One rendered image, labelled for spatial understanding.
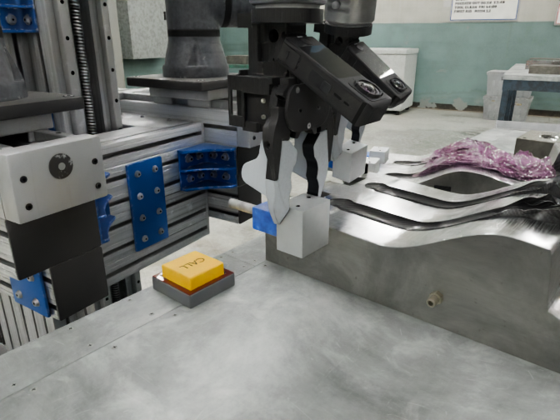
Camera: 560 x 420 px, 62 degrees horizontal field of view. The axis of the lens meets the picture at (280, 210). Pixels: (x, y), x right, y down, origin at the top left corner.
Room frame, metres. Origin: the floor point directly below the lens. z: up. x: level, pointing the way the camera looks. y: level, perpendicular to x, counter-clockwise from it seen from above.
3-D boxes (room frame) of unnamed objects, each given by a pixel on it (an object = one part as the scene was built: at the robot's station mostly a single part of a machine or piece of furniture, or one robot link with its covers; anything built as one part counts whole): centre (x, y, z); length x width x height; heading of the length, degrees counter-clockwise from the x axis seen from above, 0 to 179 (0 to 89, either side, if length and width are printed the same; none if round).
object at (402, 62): (7.68, -1.32, 0.47); 1.52 x 0.77 x 0.94; 62
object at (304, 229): (0.51, 0.01, 0.93); 0.13 x 0.05 x 0.05; 50
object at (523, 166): (0.91, -0.41, 0.90); 0.26 x 0.18 x 0.08; 67
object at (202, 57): (1.12, 0.19, 1.09); 0.15 x 0.15 x 0.10
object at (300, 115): (0.50, 0.00, 1.09); 0.09 x 0.08 x 0.12; 50
